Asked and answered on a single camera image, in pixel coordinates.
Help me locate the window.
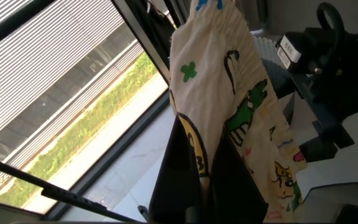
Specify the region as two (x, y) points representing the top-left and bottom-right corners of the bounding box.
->
(0, 0), (195, 220)

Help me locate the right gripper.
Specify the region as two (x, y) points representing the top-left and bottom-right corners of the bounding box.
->
(299, 119), (356, 163)

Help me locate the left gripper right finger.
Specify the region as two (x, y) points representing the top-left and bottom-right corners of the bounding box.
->
(209, 132), (269, 223)

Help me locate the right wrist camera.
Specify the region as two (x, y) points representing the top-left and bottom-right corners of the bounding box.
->
(275, 26), (347, 133)

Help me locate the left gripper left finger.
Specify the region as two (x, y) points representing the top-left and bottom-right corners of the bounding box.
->
(149, 115), (204, 223)

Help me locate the cream printed garment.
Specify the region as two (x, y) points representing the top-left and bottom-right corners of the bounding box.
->
(168, 0), (308, 223)

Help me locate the black cable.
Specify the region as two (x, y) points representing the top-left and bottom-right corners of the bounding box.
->
(316, 2), (347, 63)

